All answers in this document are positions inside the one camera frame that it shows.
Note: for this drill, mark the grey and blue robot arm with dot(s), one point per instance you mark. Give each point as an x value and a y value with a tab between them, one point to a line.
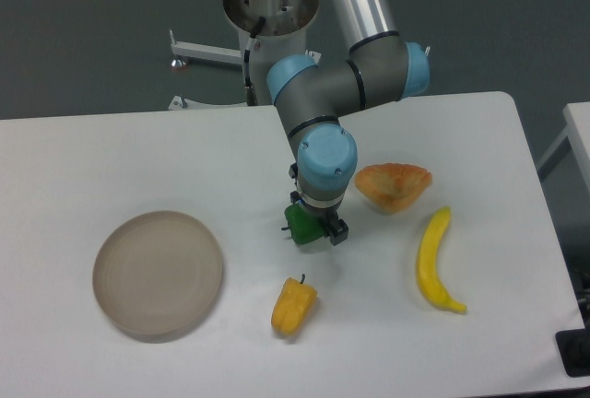
279	70

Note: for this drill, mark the yellow banana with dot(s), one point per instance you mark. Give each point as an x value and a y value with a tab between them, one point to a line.
428	281

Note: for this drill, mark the orange pumpkin slice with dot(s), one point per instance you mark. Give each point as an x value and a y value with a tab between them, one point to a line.
393	187

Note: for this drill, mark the green bell pepper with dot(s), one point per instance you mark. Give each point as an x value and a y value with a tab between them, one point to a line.
303	227

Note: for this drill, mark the beige round plate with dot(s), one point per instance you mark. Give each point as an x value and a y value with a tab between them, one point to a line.
158	275

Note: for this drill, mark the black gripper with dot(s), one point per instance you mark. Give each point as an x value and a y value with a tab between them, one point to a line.
321	203

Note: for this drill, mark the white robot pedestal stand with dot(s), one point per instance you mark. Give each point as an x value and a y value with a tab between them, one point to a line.
268	31

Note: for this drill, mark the white side table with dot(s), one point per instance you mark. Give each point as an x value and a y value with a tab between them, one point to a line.
573	137

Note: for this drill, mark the yellow bell pepper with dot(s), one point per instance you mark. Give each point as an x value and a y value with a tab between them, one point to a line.
293	306

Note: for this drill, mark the black device at edge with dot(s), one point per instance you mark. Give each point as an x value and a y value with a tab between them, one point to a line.
573	346

